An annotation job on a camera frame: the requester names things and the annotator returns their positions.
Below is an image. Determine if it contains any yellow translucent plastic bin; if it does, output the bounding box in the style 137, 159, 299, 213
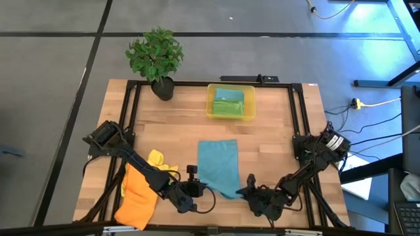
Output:
205, 83, 256, 121

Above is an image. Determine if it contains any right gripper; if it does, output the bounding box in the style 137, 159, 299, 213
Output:
236, 173, 285, 221

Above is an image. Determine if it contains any blue microfiber towel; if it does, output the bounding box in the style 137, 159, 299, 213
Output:
197, 139, 244, 200
215, 88, 245, 102

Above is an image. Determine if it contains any dark grey monitor back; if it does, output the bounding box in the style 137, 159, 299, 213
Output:
400, 85, 420, 174

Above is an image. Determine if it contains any green microfiber towel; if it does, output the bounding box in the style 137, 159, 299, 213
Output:
213, 100, 245, 116

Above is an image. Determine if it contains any grey floor cable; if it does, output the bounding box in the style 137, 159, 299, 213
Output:
375, 124, 420, 147

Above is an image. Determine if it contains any grey crumpled bag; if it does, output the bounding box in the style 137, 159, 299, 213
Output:
400, 173, 420, 202

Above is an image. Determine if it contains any black bar device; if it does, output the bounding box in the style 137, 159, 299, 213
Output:
220, 74, 280, 83

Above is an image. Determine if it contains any silver metal bracket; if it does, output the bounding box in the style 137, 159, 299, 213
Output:
102, 225, 141, 234
284, 228, 324, 236

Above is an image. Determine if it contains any yellow microfiber towel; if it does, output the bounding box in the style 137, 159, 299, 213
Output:
120, 149, 180, 197

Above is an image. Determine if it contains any white paper sheet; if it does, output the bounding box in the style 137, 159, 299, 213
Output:
341, 153, 373, 201

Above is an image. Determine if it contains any black rig crossbeam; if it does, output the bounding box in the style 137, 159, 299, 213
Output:
0, 221, 394, 236

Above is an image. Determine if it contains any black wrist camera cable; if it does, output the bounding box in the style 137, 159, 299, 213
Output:
196, 184, 217, 214

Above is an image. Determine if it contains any black laptop keyboard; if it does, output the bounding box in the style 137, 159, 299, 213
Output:
392, 201, 420, 235

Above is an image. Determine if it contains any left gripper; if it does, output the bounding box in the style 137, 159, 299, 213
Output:
172, 165, 207, 214

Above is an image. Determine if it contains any black desk frame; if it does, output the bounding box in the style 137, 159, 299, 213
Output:
353, 0, 420, 88

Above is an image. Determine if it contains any black floor cable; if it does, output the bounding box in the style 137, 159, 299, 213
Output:
337, 113, 403, 134

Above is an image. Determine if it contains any pale yellow power cable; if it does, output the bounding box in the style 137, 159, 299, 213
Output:
360, 97, 402, 108

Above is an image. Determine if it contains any black aluminium table frame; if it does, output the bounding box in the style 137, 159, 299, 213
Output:
78, 79, 350, 230

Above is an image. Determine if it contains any green plant in black pot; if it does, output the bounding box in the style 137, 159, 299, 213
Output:
124, 26, 184, 102

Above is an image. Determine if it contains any orange microfiber towel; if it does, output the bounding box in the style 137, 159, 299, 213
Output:
114, 163, 159, 231

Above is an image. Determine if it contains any yellow floor cable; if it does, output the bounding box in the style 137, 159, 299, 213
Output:
306, 0, 356, 20

